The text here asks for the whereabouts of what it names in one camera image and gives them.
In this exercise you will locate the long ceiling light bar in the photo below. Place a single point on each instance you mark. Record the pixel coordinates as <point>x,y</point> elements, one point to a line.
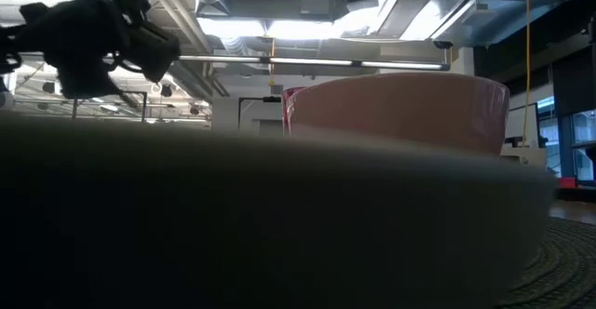
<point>307,61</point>

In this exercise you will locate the pale pink bowl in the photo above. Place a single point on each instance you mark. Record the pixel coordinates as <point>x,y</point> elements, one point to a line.
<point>400,111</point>

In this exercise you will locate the red box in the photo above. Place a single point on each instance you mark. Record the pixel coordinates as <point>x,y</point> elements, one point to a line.
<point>566,183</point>

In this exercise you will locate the grey round woven placemat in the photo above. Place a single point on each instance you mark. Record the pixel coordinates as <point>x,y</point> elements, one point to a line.
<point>563,262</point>

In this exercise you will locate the pale green plate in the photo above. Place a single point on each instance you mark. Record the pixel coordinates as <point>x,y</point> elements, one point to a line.
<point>233,216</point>

